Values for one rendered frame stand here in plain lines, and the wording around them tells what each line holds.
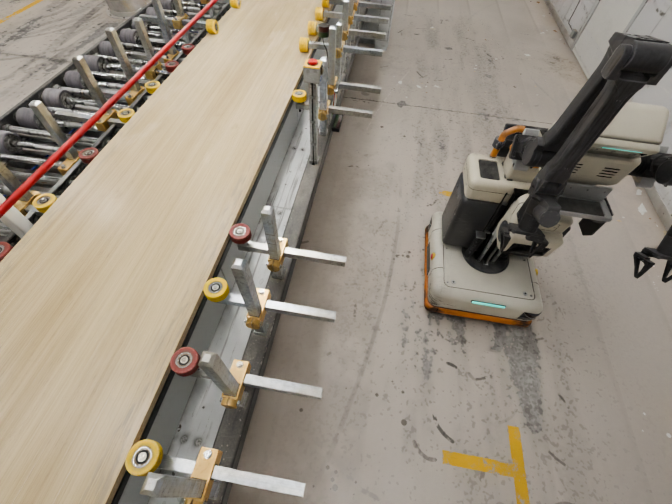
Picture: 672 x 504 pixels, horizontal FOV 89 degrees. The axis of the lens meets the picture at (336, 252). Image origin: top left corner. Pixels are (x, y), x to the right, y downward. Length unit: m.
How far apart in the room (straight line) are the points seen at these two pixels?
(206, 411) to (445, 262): 1.46
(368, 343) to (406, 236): 0.87
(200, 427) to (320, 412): 0.76
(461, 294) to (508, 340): 0.47
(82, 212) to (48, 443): 0.83
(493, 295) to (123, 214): 1.84
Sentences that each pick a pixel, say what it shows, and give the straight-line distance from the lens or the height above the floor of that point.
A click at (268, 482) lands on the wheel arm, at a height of 0.84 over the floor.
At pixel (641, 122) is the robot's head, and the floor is 1.36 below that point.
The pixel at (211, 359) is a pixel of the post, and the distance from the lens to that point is 0.89.
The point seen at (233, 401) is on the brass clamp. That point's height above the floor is 0.83.
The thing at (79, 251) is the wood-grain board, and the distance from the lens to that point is 1.53.
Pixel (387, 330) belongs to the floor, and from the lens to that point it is 2.12.
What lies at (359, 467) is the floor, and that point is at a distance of 1.94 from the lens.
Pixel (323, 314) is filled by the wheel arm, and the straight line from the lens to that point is 1.19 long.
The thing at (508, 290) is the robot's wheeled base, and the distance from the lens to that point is 2.16.
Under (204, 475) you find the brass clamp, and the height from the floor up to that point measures 0.85.
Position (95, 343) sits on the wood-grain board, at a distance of 1.29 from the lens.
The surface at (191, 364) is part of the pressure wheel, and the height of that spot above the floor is 0.91.
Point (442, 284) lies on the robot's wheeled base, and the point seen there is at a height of 0.28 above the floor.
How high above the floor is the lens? 1.92
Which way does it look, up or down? 54 degrees down
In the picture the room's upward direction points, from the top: 4 degrees clockwise
